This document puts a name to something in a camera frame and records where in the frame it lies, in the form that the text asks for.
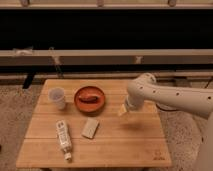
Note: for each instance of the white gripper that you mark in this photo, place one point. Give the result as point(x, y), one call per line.
point(131, 103)

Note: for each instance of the orange round bowl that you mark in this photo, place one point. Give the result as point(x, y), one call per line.
point(89, 107)

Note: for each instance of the white rectangular sponge block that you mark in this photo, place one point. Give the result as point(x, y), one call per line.
point(90, 128)

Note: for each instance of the white plastic bottle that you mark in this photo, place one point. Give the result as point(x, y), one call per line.
point(64, 139)

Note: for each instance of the brown sausage in bowl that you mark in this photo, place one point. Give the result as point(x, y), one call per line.
point(88, 98)

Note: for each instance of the wooden table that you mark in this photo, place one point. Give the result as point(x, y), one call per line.
point(132, 140)

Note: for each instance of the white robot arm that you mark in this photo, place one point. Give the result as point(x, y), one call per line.
point(196, 101)

